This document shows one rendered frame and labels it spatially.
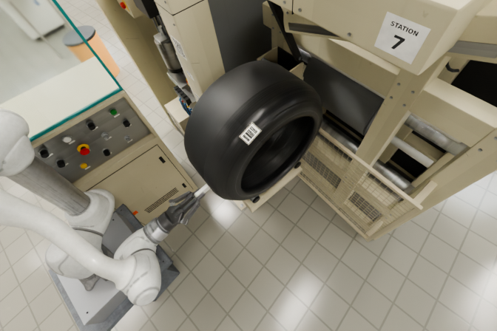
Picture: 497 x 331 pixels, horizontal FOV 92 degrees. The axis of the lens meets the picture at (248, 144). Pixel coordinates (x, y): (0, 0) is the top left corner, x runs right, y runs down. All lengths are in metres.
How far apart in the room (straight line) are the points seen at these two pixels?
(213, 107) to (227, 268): 1.49
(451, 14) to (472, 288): 2.06
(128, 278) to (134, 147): 0.84
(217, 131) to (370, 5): 0.52
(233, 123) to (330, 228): 1.54
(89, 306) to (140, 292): 0.62
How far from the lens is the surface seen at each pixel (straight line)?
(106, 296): 1.50
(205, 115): 0.83
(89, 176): 1.63
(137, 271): 0.94
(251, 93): 0.79
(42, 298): 2.74
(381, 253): 2.20
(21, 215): 0.97
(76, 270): 1.39
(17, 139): 1.01
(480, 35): 0.73
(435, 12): 0.58
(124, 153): 1.59
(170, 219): 1.05
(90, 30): 3.58
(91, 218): 1.36
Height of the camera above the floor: 2.04
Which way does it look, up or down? 57 degrees down
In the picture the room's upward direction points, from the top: 12 degrees counter-clockwise
